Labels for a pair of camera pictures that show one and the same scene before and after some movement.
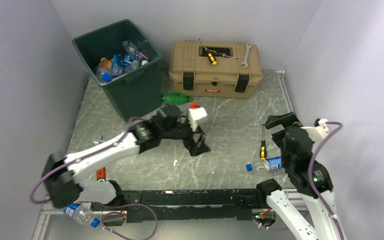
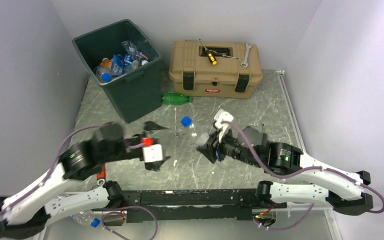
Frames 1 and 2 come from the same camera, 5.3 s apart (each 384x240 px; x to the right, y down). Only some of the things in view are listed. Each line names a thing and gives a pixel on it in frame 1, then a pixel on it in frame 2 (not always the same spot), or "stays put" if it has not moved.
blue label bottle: [103, 73] stays put
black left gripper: [200, 146] → [150, 125]
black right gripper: [284, 119] → [209, 149]
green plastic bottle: [178, 99] stays put
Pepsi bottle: [81, 213] stays put
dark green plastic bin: [135, 94] stays put
